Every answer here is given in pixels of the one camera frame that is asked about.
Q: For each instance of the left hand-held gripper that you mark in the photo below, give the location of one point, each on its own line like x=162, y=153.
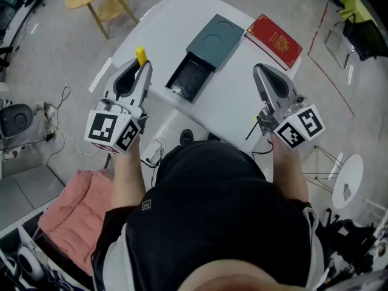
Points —
x=103, y=126

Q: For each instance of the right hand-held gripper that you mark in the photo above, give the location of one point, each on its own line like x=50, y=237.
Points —
x=300, y=126

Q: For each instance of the dark grey box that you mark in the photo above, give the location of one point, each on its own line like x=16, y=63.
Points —
x=216, y=41

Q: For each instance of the person's left forearm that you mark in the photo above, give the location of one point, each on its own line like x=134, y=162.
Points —
x=127, y=177

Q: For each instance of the person's right forearm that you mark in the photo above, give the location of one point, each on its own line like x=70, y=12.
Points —
x=288, y=174

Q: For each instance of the red hardcover book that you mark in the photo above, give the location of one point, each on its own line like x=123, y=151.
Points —
x=274, y=39

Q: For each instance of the white folding table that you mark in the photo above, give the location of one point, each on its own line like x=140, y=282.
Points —
x=169, y=32

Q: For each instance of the person's left black shoe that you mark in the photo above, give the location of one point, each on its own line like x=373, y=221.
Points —
x=186, y=136

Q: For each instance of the person's black shoe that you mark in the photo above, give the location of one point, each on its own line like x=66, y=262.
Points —
x=213, y=136
x=186, y=136

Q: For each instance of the person's right black shoe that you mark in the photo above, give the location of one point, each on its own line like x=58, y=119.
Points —
x=213, y=136

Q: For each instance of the white power strip with plugs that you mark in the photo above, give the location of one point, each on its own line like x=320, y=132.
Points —
x=47, y=117

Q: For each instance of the round white side table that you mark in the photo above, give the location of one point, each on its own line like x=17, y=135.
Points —
x=347, y=180

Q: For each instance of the grey round stool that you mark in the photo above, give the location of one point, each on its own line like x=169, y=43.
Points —
x=16, y=120

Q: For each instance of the person's black and white shirt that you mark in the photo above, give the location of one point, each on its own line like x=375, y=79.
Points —
x=212, y=211

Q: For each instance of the pink cushioned chair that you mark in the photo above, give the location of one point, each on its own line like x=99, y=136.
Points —
x=75, y=223

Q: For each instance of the black bag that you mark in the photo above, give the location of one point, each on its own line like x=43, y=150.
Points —
x=351, y=238

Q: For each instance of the white cluttered shelf unit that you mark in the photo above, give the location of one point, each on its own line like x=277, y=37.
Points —
x=18, y=232

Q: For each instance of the person's head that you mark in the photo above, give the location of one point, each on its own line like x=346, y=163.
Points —
x=239, y=279

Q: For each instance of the white headphones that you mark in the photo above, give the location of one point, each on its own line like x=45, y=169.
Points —
x=30, y=262

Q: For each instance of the black metal-frame chair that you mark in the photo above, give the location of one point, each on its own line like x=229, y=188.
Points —
x=363, y=41

